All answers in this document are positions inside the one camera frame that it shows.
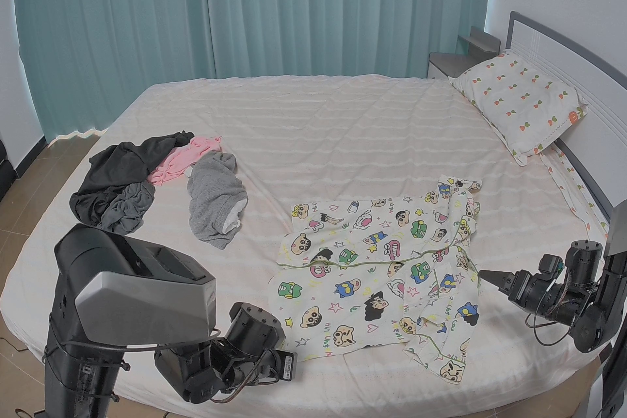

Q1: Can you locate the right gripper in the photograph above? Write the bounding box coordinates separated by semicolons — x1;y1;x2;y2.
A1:
505;271;544;311

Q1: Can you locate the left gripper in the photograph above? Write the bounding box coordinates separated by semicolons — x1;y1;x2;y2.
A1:
255;346;298;383

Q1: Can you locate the white printed pyjama top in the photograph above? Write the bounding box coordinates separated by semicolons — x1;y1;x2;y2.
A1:
268;174;483;386

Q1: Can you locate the grey sweater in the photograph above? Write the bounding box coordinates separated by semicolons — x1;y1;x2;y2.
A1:
186;152;249;251

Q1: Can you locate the white printed pillow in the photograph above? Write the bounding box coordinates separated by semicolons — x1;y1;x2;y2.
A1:
448;50;588;167

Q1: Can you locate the dark grey garment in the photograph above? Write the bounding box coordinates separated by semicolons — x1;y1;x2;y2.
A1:
98;181;156;233

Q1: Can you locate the pink garment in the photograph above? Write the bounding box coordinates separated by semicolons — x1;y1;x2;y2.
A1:
147;136;223;185

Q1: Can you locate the grey white bedside table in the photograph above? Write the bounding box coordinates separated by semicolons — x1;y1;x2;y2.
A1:
428;25;500;79

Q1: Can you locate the bed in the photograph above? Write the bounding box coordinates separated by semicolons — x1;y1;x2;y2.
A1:
0;11;627;412

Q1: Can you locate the black garment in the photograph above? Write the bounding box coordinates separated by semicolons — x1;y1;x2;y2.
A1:
70;130;195;227

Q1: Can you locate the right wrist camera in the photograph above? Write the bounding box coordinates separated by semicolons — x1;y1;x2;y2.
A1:
538;254;565;282

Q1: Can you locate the black cable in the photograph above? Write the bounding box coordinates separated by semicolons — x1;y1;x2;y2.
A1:
44;328;221;355
525;308;575;349

